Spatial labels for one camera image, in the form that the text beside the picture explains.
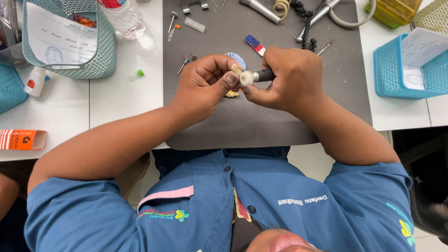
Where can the person's right hand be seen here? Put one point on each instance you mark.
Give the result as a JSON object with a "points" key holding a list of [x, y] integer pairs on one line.
{"points": [[297, 80]]}

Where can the person's left hand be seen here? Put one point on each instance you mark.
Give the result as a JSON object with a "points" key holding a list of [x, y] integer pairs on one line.
{"points": [[199, 91]]}

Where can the black handpiece with white wheel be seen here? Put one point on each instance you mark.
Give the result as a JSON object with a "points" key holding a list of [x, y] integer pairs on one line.
{"points": [[262, 75]]}

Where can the small beige dental crown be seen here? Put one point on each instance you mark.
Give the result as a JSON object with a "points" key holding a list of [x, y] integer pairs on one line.
{"points": [[236, 69]]}

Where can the thin metal bur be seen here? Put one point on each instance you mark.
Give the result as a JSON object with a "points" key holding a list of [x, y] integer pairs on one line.
{"points": [[182, 65]]}

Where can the yellow dental cast piece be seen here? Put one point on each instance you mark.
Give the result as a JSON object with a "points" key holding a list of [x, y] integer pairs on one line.
{"points": [[232, 93]]}

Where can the bur with brown disc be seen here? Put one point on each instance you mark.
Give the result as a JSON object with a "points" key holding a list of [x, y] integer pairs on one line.
{"points": [[193, 56]]}

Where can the long metal bur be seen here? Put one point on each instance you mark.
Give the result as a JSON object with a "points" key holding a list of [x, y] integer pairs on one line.
{"points": [[325, 47]]}

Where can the red blue white strip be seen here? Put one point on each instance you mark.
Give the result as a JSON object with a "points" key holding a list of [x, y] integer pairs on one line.
{"points": [[256, 44]]}

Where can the grey work mat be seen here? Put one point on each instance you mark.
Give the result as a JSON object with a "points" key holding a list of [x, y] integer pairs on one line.
{"points": [[252, 119]]}

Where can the clear vial with green cap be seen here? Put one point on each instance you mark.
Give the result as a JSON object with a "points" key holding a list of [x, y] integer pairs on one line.
{"points": [[136, 74]]}

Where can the clear plastic tube case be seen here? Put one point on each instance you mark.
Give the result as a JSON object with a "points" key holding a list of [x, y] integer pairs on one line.
{"points": [[194, 25]]}

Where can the beige rubber rings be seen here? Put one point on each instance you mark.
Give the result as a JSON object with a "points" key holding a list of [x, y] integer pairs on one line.
{"points": [[281, 7]]}

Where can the bur with teal head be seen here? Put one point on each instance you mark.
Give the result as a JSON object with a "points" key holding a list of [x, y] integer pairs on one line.
{"points": [[172, 20]]}

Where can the metal clamp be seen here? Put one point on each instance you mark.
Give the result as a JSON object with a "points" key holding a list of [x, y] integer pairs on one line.
{"points": [[194, 5]]}

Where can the thin metal pin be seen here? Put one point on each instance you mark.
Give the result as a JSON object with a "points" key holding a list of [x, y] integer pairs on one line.
{"points": [[223, 5]]}

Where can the blue plastic basket with papers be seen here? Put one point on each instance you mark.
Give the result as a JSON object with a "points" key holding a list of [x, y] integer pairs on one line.
{"points": [[388, 73]]}

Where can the teal woven plastic basket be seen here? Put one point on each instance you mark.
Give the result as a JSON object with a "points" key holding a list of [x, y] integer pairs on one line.
{"points": [[105, 52]]}

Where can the clear plastic water bottle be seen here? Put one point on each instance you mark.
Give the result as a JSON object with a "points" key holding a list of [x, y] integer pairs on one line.
{"points": [[124, 17]]}

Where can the blue work shirt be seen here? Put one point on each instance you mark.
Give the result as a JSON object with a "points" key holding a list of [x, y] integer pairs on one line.
{"points": [[210, 206]]}

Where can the yellow plastic container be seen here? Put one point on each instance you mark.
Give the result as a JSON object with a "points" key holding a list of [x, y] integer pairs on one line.
{"points": [[395, 12]]}

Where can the white folded paper slip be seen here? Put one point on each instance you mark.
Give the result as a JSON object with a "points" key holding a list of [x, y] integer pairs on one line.
{"points": [[421, 52]]}

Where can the white order sheet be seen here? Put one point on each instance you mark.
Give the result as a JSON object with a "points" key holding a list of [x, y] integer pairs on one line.
{"points": [[59, 40]]}

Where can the pale yellow woven basket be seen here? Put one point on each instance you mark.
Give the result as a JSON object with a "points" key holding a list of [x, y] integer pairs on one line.
{"points": [[433, 15]]}

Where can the black chair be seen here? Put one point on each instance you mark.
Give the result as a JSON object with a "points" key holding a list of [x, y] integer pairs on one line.
{"points": [[423, 182]]}

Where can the white dropper bottle red label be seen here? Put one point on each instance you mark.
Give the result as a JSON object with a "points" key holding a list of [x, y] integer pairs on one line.
{"points": [[35, 82]]}

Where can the orange cardboard box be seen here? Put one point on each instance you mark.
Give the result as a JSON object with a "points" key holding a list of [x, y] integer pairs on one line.
{"points": [[22, 139]]}

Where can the clear plastic holder with tools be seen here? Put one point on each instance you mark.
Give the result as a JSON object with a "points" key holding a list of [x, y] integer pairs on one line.
{"points": [[12, 33]]}

